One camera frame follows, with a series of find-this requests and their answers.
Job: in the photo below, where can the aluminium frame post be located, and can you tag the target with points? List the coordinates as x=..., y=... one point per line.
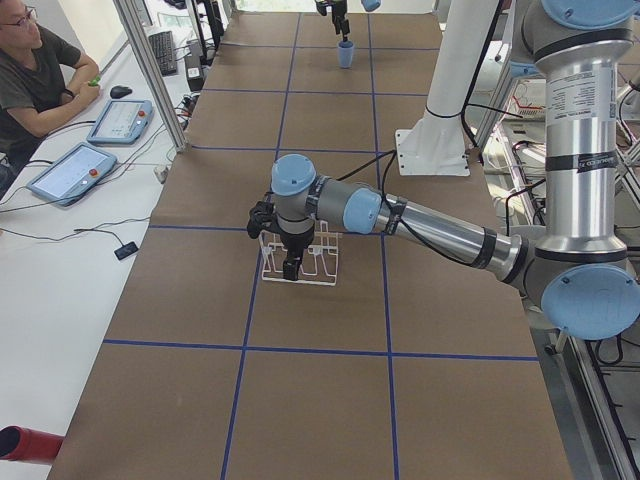
x=143, y=53

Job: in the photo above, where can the seated person in dark shirt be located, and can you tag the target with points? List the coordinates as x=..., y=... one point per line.
x=45, y=83

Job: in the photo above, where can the light blue plastic cup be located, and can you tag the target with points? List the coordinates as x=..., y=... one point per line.
x=345, y=50

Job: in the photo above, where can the near teach pendant tablet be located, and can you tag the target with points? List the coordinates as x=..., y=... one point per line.
x=69, y=178

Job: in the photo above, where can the teach pendant tablet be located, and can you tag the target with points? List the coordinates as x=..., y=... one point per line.
x=121, y=122
x=69, y=178

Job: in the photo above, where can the far teach pendant tablet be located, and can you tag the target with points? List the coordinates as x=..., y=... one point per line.
x=121, y=122

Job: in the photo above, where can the black computer mouse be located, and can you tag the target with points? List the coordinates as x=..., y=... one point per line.
x=120, y=91

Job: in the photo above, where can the black keyboard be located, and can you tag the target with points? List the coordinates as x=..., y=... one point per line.
x=162, y=46

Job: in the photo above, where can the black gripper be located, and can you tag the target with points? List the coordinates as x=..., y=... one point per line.
x=340, y=12
x=293, y=244

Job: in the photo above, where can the small black puck device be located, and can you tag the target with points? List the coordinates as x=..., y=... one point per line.
x=126, y=250

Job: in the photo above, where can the red cylinder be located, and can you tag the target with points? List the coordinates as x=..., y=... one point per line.
x=29, y=445

